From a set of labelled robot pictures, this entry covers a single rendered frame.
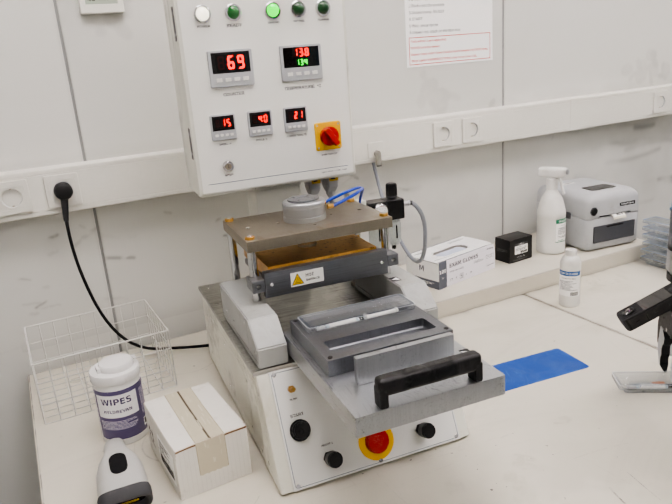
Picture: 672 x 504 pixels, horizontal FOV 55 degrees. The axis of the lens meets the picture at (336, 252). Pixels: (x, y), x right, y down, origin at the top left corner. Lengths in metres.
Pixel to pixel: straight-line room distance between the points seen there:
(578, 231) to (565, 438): 0.92
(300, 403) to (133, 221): 0.72
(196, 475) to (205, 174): 0.54
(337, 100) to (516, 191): 0.95
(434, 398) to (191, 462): 0.41
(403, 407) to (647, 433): 0.53
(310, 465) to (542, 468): 0.36
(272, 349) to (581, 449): 0.53
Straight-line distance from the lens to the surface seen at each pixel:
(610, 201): 2.00
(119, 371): 1.21
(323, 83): 1.31
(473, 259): 1.76
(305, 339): 0.97
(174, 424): 1.12
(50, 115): 1.54
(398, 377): 0.81
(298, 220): 1.15
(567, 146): 2.25
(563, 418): 1.24
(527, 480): 1.09
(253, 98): 1.27
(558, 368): 1.40
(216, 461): 1.08
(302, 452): 1.05
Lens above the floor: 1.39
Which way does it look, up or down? 17 degrees down
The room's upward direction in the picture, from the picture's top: 4 degrees counter-clockwise
